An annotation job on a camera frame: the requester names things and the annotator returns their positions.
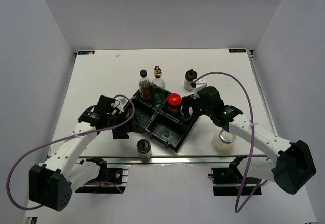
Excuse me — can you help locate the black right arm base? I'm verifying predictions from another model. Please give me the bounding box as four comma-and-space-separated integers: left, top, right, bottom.
208, 155, 258, 196

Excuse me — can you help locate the round clear glass jar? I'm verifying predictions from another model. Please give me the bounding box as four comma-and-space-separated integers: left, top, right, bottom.
212, 129, 236, 152

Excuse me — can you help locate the blue table sticker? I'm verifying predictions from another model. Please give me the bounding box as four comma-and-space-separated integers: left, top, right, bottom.
77, 50, 95, 55
228, 48, 246, 53

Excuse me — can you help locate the black four-compartment tray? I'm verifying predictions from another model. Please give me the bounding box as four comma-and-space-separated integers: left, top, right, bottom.
129, 91, 198, 152

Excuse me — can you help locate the black-cap pepper grinder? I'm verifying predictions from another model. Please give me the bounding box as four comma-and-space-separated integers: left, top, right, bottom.
136, 139, 152, 162

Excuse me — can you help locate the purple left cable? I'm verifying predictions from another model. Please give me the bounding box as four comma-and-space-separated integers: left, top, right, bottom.
6, 94, 136, 210

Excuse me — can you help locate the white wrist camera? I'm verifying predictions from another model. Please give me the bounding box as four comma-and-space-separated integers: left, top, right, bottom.
114, 97, 128, 113
191, 79, 207, 93

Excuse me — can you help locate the clear glass oil bottle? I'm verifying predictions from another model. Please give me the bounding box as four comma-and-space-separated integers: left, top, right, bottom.
152, 66, 165, 107

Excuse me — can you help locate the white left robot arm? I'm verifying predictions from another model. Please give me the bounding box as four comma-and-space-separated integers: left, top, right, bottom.
28, 94, 135, 211

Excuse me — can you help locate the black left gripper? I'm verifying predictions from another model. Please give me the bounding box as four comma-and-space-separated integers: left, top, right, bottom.
106, 107, 143, 139

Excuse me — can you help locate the aluminium right table rail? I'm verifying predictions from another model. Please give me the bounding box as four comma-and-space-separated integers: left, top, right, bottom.
247, 50, 278, 135

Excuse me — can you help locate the grey-lid spice jar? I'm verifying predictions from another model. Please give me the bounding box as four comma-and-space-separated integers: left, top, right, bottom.
180, 115, 191, 121

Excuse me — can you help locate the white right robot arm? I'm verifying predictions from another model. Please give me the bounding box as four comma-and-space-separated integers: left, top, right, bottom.
181, 86, 316, 195

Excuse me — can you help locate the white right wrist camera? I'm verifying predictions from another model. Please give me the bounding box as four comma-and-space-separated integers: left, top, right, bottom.
191, 79, 207, 93

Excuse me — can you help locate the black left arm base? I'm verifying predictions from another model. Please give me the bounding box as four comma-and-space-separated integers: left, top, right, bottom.
75, 157, 129, 194

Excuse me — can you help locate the red-lid sauce jar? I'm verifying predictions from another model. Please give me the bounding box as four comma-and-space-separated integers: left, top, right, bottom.
167, 93, 182, 114

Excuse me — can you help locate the white shaker black cap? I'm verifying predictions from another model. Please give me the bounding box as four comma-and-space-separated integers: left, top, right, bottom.
183, 69, 198, 91

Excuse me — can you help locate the red-label black-cap bottle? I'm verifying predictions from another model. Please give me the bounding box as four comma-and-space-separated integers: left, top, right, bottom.
139, 69, 151, 101

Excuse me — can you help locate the aluminium table rail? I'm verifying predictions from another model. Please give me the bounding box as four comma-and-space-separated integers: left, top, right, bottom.
78, 155, 272, 165
247, 50, 278, 135

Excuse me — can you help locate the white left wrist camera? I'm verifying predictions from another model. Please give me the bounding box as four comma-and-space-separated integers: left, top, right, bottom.
114, 97, 128, 113

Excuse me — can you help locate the blue left table sticker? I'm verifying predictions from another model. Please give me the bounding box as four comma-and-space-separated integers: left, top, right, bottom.
77, 50, 95, 55

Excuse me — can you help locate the blue right table sticker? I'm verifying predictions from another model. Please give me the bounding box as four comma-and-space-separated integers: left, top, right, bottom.
228, 48, 246, 53

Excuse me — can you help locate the aluminium front table rail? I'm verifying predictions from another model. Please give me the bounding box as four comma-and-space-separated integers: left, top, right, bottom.
78, 155, 272, 165

